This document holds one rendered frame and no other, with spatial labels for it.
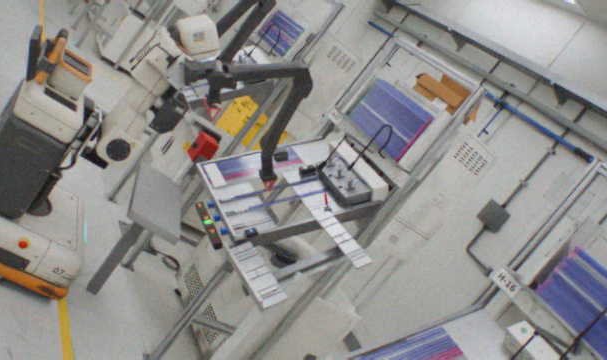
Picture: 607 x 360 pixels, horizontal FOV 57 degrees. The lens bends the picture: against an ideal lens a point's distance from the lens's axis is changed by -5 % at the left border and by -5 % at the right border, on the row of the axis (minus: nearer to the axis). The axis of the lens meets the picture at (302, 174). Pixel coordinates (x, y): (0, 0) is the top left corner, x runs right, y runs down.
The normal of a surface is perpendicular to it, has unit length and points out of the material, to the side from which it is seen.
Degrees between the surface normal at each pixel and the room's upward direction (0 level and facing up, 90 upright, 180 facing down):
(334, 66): 90
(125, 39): 90
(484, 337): 44
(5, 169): 90
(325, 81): 90
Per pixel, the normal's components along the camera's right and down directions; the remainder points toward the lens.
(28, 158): 0.31, 0.44
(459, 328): -0.04, -0.84
